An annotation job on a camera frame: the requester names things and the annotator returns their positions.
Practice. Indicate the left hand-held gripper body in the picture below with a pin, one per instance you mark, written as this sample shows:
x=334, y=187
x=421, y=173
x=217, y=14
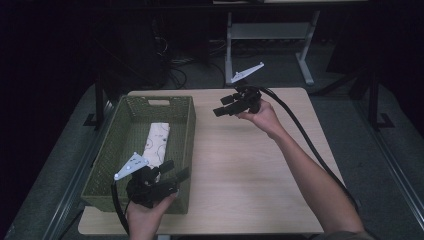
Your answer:
x=146, y=190

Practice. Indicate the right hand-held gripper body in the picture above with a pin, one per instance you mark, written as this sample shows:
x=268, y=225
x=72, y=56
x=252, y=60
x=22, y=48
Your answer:
x=248, y=96

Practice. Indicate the white printed cloth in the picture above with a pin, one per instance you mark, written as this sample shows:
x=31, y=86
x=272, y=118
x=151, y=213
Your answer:
x=156, y=143

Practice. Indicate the green woven basket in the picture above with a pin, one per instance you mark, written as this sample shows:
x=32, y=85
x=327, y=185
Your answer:
x=110, y=166

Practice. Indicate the person's right hand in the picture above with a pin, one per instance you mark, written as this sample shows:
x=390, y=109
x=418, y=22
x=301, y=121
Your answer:
x=263, y=118

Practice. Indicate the person's left hand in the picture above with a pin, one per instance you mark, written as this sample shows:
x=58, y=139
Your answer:
x=146, y=216

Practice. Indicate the black metal stand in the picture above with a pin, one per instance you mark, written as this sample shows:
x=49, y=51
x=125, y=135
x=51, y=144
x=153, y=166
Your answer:
x=374, y=100
x=99, y=100

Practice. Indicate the white metal desk frame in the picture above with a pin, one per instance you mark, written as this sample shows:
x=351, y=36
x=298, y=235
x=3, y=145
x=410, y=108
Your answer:
x=266, y=30

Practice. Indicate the aluminium floor rail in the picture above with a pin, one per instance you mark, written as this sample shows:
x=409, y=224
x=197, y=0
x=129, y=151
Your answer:
x=66, y=200
x=396, y=170

